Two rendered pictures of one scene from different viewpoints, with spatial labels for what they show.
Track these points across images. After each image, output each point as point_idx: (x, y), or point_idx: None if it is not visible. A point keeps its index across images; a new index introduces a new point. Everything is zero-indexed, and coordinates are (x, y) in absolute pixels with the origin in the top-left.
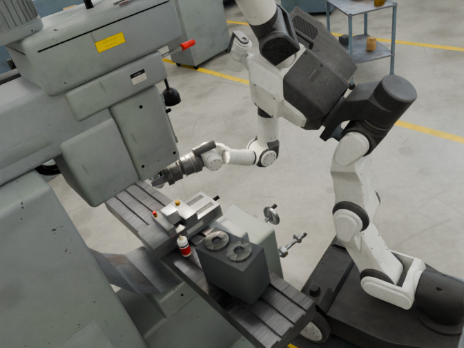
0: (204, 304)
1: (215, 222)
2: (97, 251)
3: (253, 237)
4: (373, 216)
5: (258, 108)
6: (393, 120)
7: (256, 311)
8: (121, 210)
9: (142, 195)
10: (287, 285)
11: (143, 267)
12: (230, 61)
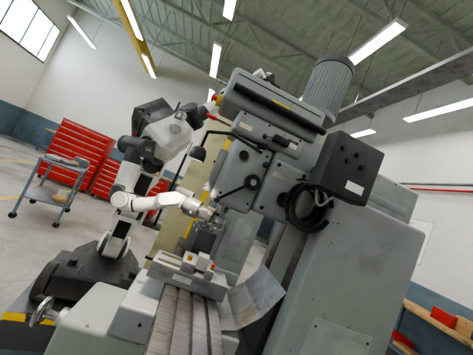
0: None
1: (145, 286)
2: (266, 310)
3: (118, 290)
4: None
5: (141, 160)
6: None
7: None
8: (217, 353)
9: (177, 344)
10: (179, 241)
11: (226, 310)
12: (183, 126)
